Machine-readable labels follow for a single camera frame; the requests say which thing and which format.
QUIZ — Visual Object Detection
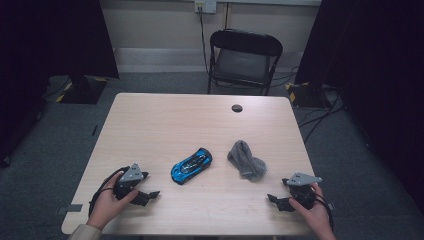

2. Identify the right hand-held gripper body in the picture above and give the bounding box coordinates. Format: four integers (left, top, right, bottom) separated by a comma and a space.
285, 172, 323, 211

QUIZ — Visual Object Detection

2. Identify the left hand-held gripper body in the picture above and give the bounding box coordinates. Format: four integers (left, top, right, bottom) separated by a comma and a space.
113, 162, 144, 203

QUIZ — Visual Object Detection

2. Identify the grey fuzzy cloth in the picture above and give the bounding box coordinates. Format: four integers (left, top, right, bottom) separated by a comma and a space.
227, 139, 268, 183

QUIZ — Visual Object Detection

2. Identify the blue toy car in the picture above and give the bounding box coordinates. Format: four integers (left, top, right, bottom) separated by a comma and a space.
170, 147, 213, 185

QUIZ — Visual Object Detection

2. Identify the person's right hand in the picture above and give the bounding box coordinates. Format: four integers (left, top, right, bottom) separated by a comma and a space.
288, 183, 337, 240

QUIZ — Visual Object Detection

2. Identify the person's left hand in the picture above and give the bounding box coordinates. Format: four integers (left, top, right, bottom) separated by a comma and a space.
87, 171, 139, 231

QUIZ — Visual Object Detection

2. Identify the grey floor tape piece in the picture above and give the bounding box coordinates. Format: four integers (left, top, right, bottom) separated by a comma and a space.
56, 203, 84, 215

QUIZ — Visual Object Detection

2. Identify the black stand base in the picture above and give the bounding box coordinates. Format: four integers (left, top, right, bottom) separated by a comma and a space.
54, 74, 109, 105
285, 81, 331, 109

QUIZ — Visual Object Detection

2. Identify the black folding chair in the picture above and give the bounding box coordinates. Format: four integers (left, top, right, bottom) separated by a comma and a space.
207, 28, 284, 97

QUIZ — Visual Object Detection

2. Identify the black curtain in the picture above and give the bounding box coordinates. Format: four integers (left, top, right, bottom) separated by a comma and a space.
294, 0, 424, 214
0, 0, 120, 168

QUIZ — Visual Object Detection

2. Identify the right hand-held gripper cable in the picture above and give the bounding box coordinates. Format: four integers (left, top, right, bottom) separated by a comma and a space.
313, 192, 336, 232

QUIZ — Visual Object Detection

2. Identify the black floor cable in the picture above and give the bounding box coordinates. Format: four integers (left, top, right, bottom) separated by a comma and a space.
296, 89, 346, 144
271, 65, 299, 88

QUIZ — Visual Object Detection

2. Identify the black wall socket cable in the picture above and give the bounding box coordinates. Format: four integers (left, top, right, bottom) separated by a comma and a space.
198, 8, 211, 76

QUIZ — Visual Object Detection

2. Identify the thin dark wall cable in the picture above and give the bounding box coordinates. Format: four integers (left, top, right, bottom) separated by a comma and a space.
223, 2, 232, 30

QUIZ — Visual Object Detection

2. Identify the white wall socket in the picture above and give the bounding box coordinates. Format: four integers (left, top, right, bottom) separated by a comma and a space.
194, 0, 218, 14

